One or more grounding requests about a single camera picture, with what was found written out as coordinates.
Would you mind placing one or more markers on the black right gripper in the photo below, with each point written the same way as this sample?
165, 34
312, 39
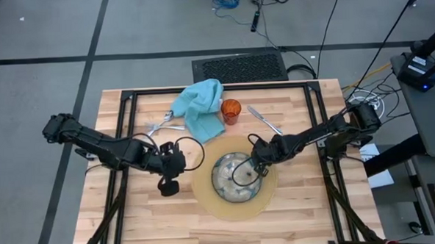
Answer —
262, 170

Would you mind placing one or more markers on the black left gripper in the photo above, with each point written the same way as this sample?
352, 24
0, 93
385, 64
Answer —
168, 187

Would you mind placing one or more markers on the patterned ceramic bowl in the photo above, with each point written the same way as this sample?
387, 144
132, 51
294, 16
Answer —
228, 189

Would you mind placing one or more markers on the round woven tan placemat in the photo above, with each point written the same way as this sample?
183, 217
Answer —
206, 199

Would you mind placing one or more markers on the silver metal table knife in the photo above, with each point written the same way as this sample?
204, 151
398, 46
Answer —
263, 119

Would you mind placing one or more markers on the orange translucent plastic cup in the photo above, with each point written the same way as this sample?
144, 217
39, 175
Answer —
231, 110

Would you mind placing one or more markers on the teal cloth napkin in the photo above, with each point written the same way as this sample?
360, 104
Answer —
198, 108

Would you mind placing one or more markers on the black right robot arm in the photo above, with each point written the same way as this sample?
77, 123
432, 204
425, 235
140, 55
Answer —
313, 136

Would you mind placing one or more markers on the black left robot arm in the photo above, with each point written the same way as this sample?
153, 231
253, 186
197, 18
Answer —
104, 149

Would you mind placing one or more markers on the white paper sheet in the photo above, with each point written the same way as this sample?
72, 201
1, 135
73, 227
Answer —
382, 179

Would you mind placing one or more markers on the black stand leg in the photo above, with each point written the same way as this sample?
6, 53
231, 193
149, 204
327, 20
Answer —
395, 154
434, 39

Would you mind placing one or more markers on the black power strip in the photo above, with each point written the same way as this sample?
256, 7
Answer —
256, 21

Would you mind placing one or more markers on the black device with blue light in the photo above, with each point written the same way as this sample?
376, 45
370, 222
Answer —
408, 77

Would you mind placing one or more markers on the grey desk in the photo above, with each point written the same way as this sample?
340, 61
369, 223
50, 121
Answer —
434, 127

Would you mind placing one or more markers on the black aluminium table frame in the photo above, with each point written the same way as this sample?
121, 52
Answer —
219, 88

